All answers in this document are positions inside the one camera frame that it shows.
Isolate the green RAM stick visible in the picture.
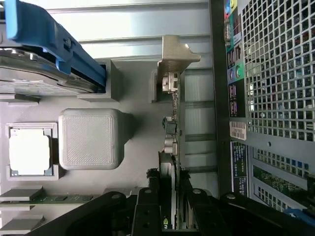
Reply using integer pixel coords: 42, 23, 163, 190
0, 193, 99, 205

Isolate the hard disk with blue caddy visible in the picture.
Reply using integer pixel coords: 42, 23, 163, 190
0, 0, 107, 94

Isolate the black PC case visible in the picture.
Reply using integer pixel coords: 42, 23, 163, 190
208, 0, 315, 214

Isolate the silver CPU chip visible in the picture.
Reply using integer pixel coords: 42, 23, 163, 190
8, 128, 53, 176

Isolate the grey 3D-printed parts rack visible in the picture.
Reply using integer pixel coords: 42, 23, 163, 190
0, 58, 188, 236

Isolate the blue plastic latch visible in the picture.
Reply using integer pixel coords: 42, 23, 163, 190
283, 207, 315, 221

